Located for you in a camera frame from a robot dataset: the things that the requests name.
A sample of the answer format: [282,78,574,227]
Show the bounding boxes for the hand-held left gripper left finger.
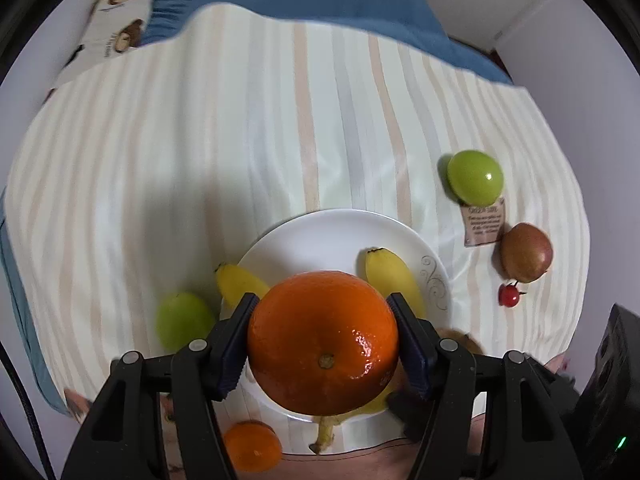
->
[60,292,261,480]

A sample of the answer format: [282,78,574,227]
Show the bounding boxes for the dark red apple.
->
[500,222,555,283]

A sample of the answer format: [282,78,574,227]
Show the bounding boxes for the large orange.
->
[246,270,401,417]

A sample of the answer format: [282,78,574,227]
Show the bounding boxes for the small orange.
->
[222,421,283,473]

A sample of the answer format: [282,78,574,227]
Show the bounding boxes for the green apple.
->
[446,149,505,206]
[155,292,217,353]

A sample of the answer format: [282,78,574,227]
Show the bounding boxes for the red cherry tomato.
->
[497,282,528,307]

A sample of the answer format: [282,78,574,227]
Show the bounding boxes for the bear print pillow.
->
[50,0,156,91]

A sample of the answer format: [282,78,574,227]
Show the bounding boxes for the plain yellow banana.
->
[364,247,428,416]

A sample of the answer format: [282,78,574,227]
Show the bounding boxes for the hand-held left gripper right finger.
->
[387,292,583,480]

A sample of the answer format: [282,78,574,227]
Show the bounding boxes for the black cable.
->
[0,345,56,480]

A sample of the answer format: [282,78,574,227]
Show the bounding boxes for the striped cat print blanket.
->
[5,4,588,480]

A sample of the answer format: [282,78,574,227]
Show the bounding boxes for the banana with dark sticker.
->
[215,261,351,456]

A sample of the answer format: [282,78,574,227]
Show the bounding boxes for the brown cloth label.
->
[462,199,507,248]

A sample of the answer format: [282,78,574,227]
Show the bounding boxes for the white plate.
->
[220,209,452,423]

